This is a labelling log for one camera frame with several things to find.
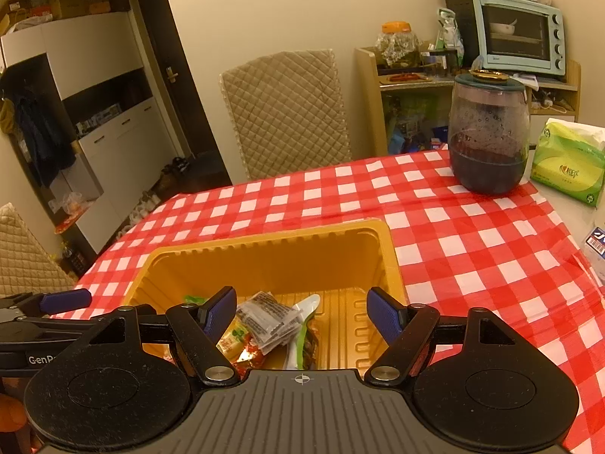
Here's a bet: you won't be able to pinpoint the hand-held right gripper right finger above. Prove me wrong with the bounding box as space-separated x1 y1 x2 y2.
364 286 516 387

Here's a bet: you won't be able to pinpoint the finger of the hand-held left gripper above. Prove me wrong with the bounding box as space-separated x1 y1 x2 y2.
0 288 93 322
0 314 109 341

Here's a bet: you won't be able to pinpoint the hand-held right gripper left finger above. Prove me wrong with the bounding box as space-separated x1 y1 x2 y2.
87 286 242 387

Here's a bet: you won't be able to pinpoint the small yellow snack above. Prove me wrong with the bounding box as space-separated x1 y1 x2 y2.
216 324 251 362

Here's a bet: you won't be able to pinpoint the clear dark seaweed packet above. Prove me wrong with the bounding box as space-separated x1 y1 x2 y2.
235 292 299 355

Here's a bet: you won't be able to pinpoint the printed red candy packet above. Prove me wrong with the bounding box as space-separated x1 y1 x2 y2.
231 345 266 375

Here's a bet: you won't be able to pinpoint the yellow plastic tray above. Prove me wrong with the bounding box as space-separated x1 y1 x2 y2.
122 219 408 373

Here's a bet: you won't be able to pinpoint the person's left hand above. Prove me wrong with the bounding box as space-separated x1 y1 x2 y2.
0 395 26 436

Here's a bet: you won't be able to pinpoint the beige quilted chair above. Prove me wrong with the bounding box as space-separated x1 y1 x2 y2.
219 48 353 181
0 202 79 299

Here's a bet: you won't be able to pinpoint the red white checkered tablecloth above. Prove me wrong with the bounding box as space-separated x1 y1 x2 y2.
50 149 605 454

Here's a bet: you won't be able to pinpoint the row of shoes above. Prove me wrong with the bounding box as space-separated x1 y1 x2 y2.
116 155 194 239

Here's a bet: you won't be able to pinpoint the dark hanging coat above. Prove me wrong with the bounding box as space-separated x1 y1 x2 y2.
0 86 76 187

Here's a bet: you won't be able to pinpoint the dark glass jar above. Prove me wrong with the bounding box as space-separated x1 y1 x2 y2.
447 70 531 194

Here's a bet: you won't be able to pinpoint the beige quilted chair back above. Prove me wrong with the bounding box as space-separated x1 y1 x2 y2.
219 48 353 181

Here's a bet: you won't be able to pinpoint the wooden shelf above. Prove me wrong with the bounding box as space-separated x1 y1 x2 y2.
354 46 582 157

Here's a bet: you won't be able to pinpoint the dark door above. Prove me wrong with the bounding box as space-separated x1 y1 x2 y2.
130 0 232 185

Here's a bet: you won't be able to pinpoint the blue white small box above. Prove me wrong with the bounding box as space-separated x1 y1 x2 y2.
582 224 605 285

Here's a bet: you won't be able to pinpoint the green tissue pack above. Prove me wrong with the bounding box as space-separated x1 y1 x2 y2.
529 117 605 211

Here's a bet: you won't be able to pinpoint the white cabinet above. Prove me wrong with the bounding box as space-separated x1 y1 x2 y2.
0 9 159 256

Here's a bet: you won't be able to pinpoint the plastic jar orange lid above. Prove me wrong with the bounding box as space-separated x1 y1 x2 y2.
375 21 422 68

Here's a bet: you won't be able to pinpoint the green white bag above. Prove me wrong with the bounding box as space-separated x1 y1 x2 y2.
435 8 466 64

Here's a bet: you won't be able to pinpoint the boxes on cabinet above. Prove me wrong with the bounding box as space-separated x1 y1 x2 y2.
0 0 130 34

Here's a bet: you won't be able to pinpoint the light blue toaster oven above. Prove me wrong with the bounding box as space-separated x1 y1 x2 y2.
470 0 566 81

